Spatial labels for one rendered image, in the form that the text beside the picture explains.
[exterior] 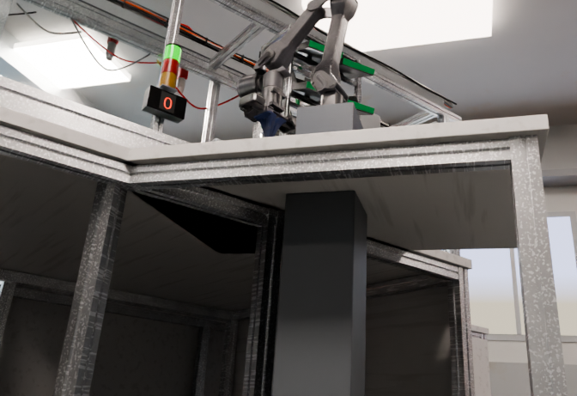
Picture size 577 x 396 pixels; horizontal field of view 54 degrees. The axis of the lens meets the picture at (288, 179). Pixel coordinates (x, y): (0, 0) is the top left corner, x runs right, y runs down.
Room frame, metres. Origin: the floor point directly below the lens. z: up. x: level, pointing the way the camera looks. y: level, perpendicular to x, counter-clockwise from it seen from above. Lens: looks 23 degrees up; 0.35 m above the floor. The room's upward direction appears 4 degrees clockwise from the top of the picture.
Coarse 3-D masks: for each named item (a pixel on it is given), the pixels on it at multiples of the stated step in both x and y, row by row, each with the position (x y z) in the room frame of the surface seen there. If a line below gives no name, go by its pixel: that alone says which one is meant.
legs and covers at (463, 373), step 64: (0, 128) 0.96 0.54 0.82; (192, 192) 1.20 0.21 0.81; (256, 256) 1.34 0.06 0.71; (384, 256) 1.54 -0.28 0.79; (256, 320) 1.32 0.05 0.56; (384, 320) 2.05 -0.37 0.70; (448, 320) 1.82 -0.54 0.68; (256, 384) 1.31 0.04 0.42; (384, 384) 2.05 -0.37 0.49; (448, 384) 1.83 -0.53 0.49
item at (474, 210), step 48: (192, 144) 1.04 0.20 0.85; (240, 144) 1.01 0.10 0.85; (288, 144) 0.98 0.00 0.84; (336, 144) 0.95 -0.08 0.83; (384, 144) 0.94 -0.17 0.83; (240, 192) 1.23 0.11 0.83; (288, 192) 1.21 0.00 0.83; (384, 192) 1.17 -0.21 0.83; (432, 192) 1.15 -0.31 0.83; (480, 192) 1.13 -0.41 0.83; (384, 240) 1.51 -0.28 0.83; (432, 240) 1.48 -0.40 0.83; (480, 240) 1.45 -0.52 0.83
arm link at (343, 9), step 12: (336, 0) 1.22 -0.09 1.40; (348, 0) 1.22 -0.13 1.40; (336, 12) 1.24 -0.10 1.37; (348, 12) 1.24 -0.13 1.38; (336, 24) 1.24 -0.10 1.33; (336, 36) 1.24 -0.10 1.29; (336, 48) 1.24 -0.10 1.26; (324, 60) 1.25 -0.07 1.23; (336, 60) 1.25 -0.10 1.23; (312, 72) 1.26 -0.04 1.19; (336, 72) 1.26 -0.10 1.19; (312, 84) 1.26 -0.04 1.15
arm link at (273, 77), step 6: (282, 66) 1.32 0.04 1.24; (270, 72) 1.32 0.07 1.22; (276, 72) 1.32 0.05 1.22; (282, 72) 1.33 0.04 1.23; (288, 72) 1.33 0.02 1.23; (258, 78) 1.36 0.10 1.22; (264, 78) 1.33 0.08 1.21; (270, 78) 1.32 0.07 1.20; (276, 78) 1.32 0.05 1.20; (282, 78) 1.34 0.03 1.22; (258, 84) 1.35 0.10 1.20; (264, 84) 1.33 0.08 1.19; (270, 84) 1.32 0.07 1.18; (276, 84) 1.32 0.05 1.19; (282, 84) 1.34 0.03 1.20; (258, 90) 1.37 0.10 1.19; (282, 90) 1.35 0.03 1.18
